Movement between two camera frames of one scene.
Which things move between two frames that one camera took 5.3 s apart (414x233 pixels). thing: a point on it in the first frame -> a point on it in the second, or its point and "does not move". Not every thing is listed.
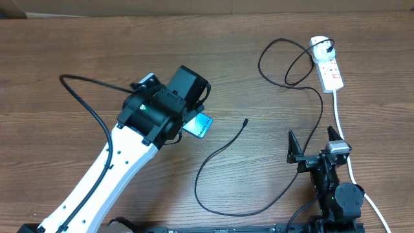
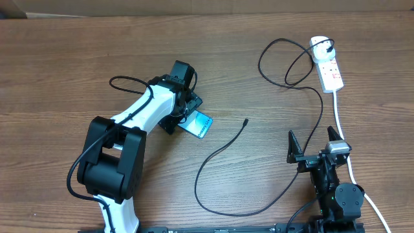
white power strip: [330, 76] does not move
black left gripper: [193, 112] -> [169, 122]
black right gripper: [295, 156] does not move
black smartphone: [198, 125] does not move
